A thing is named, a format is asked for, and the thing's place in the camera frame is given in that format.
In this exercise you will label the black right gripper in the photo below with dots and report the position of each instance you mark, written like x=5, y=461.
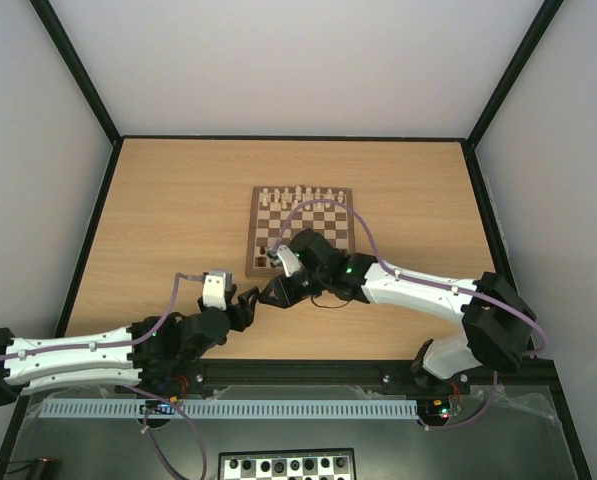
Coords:
x=288, y=288

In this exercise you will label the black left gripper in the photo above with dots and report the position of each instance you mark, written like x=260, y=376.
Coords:
x=244, y=315

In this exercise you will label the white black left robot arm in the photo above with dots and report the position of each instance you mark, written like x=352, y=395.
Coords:
x=145, y=353

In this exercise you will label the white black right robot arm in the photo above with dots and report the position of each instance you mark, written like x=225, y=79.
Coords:
x=494, y=322

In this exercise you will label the wooden chess board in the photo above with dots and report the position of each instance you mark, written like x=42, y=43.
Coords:
x=302, y=207

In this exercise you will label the white chess piece back left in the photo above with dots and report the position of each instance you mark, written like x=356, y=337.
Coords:
x=265, y=198

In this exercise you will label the small printed chess board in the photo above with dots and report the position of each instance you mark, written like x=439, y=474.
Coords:
x=314, y=464

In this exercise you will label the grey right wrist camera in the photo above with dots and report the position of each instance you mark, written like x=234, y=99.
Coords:
x=285, y=258

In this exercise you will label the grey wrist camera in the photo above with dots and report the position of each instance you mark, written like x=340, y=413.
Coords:
x=217, y=286
x=285, y=258

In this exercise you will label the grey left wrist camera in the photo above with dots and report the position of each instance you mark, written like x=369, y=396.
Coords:
x=217, y=286

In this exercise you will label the grey slotted cable duct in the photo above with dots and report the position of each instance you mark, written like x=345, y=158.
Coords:
x=232, y=409

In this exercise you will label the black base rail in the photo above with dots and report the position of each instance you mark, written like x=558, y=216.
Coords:
x=390, y=377

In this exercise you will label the black frame post back right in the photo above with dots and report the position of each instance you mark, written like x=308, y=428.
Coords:
x=523, y=53

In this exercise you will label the black frame post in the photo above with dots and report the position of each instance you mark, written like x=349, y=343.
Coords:
x=63, y=44
x=523, y=53

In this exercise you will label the black frame post back left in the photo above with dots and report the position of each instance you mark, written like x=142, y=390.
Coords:
x=63, y=44

